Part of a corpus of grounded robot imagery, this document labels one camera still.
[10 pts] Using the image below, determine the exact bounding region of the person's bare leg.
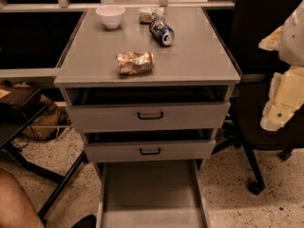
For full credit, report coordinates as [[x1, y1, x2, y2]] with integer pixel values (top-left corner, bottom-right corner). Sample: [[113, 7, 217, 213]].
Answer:
[[0, 169, 45, 228]]

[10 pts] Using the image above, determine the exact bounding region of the blue soda can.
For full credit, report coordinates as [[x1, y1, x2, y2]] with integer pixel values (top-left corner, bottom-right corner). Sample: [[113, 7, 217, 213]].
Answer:
[[149, 20, 175, 47]]

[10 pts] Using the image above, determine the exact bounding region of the top drawer with black handle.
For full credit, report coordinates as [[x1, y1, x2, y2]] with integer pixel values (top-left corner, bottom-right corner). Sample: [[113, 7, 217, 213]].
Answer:
[[67, 102, 230, 133]]

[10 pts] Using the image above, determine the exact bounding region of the drawer with black handle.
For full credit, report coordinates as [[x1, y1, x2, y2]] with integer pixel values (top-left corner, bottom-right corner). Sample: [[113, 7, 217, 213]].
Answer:
[[84, 140, 216, 162], [67, 102, 230, 133]]

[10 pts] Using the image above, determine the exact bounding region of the white bowl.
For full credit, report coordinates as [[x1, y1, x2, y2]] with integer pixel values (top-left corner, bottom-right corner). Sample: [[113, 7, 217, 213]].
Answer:
[[96, 5, 125, 29]]

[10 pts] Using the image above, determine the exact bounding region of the black side table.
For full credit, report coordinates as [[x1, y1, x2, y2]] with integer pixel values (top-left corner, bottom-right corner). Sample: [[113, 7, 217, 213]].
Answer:
[[0, 85, 89, 221]]

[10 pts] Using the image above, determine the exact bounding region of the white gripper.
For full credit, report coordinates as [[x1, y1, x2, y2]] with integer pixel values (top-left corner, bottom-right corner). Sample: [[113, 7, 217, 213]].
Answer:
[[258, 26, 304, 131]]

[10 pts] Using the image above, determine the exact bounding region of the open bottom drawer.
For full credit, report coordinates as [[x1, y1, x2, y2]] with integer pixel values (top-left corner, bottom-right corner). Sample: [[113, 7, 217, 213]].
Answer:
[[96, 161, 211, 228]]

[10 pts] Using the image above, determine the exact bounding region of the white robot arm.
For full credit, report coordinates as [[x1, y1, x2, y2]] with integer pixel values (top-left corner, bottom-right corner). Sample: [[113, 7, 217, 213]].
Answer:
[[258, 1, 304, 131]]

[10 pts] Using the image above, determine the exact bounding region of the brown bag on floor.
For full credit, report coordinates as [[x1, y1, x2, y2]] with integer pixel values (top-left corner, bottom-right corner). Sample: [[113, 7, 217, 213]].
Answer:
[[11, 84, 68, 141]]

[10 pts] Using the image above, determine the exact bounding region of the orange crushed soda can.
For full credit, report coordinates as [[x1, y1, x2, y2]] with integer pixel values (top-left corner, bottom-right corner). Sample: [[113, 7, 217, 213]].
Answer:
[[116, 51, 154, 75]]

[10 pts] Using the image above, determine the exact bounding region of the grey drawer cabinet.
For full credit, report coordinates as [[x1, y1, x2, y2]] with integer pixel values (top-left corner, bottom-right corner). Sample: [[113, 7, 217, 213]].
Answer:
[[55, 8, 239, 228]]

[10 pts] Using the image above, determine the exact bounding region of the black office chair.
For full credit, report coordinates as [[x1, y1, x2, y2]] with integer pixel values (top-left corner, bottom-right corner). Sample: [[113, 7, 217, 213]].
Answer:
[[206, 0, 304, 195]]

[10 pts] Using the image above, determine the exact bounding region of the middle drawer with black handle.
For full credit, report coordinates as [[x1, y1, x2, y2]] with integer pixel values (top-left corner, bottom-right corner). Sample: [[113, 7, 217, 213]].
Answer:
[[84, 140, 216, 162]]

